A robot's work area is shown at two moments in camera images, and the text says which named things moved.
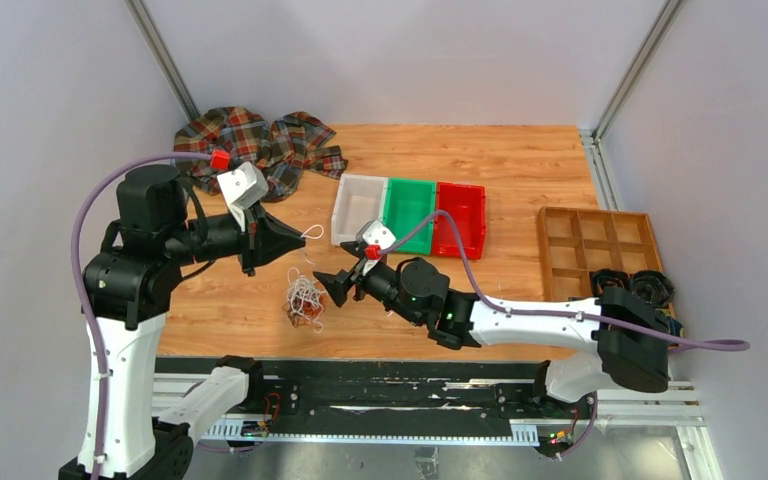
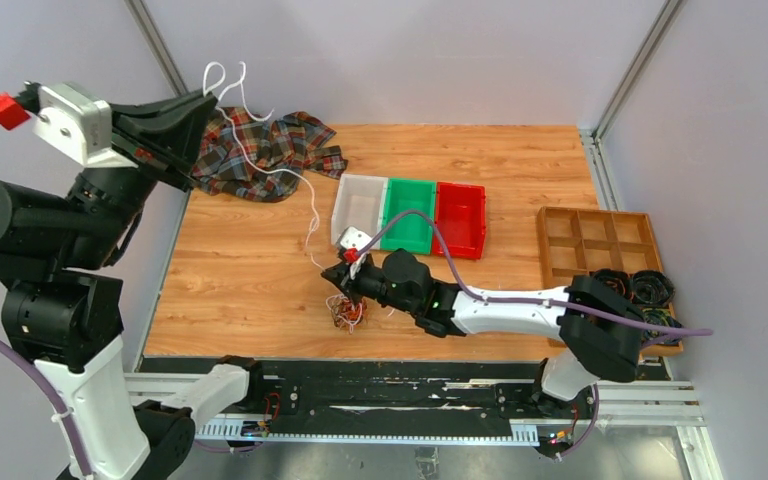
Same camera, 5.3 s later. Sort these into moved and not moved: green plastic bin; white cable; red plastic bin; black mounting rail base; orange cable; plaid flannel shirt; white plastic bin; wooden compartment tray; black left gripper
Moved: orange cable; white cable; black left gripper
Not moved: black mounting rail base; red plastic bin; plaid flannel shirt; white plastic bin; wooden compartment tray; green plastic bin
